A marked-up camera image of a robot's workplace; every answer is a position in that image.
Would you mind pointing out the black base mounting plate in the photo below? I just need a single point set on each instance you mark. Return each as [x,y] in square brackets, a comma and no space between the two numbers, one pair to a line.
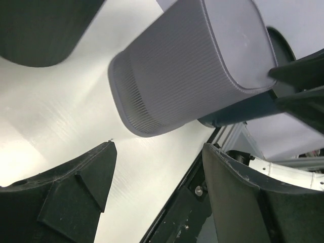
[187,215]

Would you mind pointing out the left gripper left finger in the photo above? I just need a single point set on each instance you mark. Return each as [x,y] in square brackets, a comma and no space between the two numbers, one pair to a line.
[62,204]

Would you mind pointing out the aluminium frame rail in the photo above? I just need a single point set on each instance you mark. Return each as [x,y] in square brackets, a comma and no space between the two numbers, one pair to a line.
[233,136]

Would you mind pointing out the dark navy round bin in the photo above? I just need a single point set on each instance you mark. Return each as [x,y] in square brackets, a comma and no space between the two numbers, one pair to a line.
[263,104]

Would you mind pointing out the black ribbed round bin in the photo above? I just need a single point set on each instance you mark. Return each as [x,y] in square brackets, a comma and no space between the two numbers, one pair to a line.
[43,33]

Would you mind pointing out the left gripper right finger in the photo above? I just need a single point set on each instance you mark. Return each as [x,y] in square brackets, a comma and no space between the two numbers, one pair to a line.
[249,206]

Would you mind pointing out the grey mesh square basket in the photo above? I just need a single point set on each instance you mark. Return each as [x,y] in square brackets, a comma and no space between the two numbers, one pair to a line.
[197,58]

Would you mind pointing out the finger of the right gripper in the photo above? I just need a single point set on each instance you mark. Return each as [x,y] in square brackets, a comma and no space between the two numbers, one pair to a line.
[306,106]
[305,73]

